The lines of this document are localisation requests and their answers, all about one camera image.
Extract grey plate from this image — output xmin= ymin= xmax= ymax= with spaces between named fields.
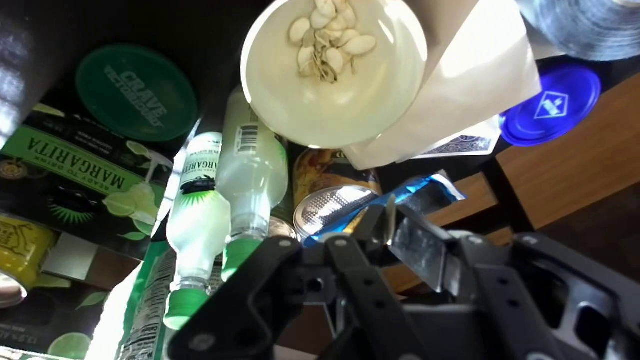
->
xmin=516 ymin=0 xmax=640 ymax=64

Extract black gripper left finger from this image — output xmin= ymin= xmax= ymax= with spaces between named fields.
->
xmin=166 ymin=203 xmax=427 ymax=360

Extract dark green margarita box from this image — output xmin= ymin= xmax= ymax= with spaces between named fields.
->
xmin=0 ymin=106 xmax=177 ymax=261

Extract white round bowl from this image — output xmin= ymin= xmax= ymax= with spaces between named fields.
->
xmin=238 ymin=0 xmax=430 ymax=149

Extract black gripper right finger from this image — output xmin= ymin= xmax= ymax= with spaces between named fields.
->
xmin=385 ymin=206 xmax=640 ymax=360

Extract green round lid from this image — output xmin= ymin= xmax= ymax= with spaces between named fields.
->
xmin=73 ymin=42 xmax=199 ymax=144

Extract blue foil packet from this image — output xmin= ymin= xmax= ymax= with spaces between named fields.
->
xmin=298 ymin=167 xmax=468 ymax=244

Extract blue round plastic lid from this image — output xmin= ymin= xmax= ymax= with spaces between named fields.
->
xmin=498 ymin=64 xmax=603 ymax=147

